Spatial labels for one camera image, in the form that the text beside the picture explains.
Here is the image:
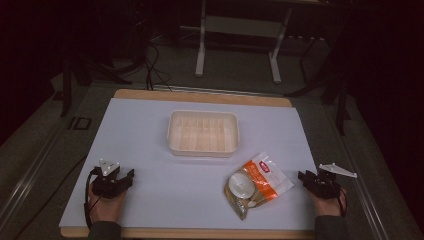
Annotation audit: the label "white table mat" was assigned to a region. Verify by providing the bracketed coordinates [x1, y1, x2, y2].
[58, 97, 318, 232]

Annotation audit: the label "white plastic basket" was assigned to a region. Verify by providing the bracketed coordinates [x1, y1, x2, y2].
[166, 109, 241, 158]

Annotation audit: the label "clear orange snack bag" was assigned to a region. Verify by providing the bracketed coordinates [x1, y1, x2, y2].
[223, 151, 295, 222]

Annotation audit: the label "thin black floor cable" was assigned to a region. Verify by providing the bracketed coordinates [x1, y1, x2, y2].
[13, 154, 89, 240]

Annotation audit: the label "aluminium floor rail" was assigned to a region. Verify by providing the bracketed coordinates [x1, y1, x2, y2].
[0, 122, 66, 229]
[335, 131, 392, 240]

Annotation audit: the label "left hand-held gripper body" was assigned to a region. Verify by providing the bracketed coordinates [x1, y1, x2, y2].
[89, 158, 132, 200]

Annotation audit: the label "white metal table frame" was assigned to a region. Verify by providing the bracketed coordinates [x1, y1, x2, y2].
[194, 0, 295, 85]

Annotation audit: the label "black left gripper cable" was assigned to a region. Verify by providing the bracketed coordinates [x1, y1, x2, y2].
[83, 167, 102, 231]

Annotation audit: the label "black floor bracket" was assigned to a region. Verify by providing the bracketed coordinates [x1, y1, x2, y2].
[67, 116, 93, 131]

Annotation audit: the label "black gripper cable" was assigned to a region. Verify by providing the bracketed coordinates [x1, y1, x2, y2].
[83, 167, 102, 231]
[335, 187, 349, 218]

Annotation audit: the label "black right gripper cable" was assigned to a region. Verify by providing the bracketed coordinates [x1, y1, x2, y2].
[335, 187, 349, 218]

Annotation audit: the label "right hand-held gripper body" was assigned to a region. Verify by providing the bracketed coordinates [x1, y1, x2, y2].
[311, 162, 358, 200]

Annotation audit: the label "person's left hand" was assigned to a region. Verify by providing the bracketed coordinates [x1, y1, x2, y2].
[87, 183, 128, 224]

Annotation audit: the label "black floor cables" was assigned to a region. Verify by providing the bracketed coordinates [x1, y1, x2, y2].
[143, 42, 174, 92]

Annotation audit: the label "person's right hand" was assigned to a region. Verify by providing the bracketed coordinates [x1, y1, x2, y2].
[307, 187, 348, 218]

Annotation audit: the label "black metal stand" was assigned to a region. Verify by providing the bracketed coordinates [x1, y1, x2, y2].
[59, 49, 135, 118]
[285, 19, 353, 137]

